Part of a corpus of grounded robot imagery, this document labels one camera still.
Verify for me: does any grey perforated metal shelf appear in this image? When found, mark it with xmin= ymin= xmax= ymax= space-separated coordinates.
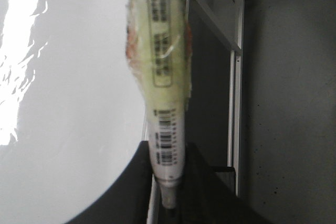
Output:
xmin=190 ymin=0 xmax=244 ymax=55

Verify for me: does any grey metal table frame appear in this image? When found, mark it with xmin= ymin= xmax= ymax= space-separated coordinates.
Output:
xmin=183 ymin=48 xmax=245 ymax=197

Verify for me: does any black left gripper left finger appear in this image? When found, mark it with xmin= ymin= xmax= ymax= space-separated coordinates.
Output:
xmin=68 ymin=141 xmax=152 ymax=223

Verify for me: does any white whiteboard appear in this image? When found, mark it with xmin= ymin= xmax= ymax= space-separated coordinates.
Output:
xmin=1 ymin=0 xmax=144 ymax=223

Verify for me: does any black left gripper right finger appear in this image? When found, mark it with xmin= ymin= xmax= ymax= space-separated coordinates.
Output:
xmin=167 ymin=142 xmax=270 ymax=223

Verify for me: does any white black whiteboard marker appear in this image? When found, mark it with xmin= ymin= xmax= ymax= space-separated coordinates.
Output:
xmin=126 ymin=0 xmax=191 ymax=209

